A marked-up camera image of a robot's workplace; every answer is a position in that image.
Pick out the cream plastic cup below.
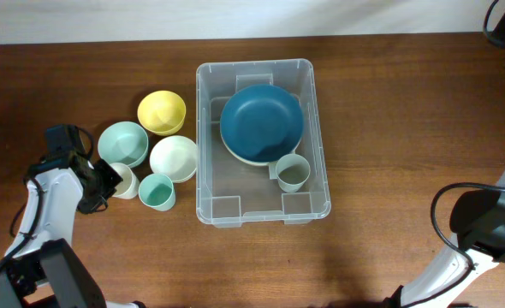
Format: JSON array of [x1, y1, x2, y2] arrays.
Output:
[[110, 163, 140, 199]]

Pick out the green plastic cup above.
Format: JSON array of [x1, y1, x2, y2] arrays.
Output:
[[139, 174, 176, 211]]

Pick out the large beige plate bowl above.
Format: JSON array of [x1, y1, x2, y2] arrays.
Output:
[[220, 133, 302, 167]]

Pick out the large blue bowl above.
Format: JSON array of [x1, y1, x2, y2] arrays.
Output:
[[220, 84, 304, 162]]

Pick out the grey plastic cup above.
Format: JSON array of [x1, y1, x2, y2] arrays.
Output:
[[276, 153, 311, 193]]

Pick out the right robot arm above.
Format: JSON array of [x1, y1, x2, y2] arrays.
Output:
[[382, 171, 505, 307]]

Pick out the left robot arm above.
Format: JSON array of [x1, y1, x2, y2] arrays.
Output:
[[0, 124, 122, 308]]

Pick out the clear plastic storage container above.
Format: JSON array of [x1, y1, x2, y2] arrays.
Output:
[[196, 58, 331, 228]]

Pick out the green plastic bowl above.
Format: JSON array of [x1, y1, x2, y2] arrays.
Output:
[[98, 121, 149, 168]]

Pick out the white plastic bowl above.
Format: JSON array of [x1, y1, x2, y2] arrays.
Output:
[[149, 135, 198, 183]]

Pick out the yellow plastic bowl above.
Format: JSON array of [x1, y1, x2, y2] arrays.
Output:
[[137, 91, 187, 136]]

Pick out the white paper label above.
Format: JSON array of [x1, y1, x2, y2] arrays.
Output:
[[268, 161, 277, 180]]

